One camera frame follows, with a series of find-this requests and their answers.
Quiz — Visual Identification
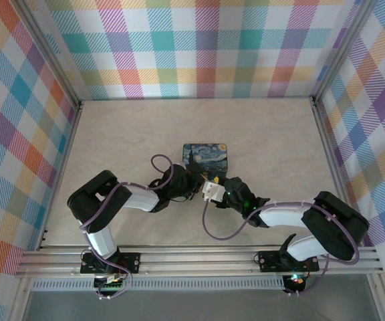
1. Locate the starry night print tin box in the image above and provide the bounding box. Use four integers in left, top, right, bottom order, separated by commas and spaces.
182, 142, 230, 179

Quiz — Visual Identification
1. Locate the lit controller board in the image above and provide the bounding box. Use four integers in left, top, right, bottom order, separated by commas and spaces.
283, 273, 306, 294

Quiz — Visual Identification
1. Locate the green connector controller board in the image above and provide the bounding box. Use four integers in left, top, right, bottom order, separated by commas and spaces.
93, 274, 127, 291

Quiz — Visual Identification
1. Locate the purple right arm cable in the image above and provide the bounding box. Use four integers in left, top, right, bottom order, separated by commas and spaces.
201, 198, 361, 298

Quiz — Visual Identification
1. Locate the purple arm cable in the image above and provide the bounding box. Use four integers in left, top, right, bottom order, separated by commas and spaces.
201, 198, 361, 298
80, 154, 180, 299

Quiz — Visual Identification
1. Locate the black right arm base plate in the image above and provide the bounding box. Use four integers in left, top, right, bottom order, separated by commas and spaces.
257, 250, 320, 273

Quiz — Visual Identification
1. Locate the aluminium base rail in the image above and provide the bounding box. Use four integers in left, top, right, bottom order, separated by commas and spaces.
14, 246, 385, 279

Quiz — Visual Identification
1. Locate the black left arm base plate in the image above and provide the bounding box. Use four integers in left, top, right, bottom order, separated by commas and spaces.
80, 251, 142, 274

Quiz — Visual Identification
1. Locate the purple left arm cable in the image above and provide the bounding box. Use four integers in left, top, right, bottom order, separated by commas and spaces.
80, 154, 180, 299

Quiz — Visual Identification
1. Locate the aluminium table side rail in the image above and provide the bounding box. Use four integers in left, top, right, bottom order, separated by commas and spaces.
35, 102, 85, 251
311, 98, 362, 237

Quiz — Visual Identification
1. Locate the grey slotted cable duct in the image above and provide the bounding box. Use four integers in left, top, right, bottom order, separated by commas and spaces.
31, 279, 286, 292

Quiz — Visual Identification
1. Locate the aluminium frame post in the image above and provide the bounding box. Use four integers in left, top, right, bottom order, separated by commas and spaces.
17, 0, 84, 110
311, 0, 379, 103

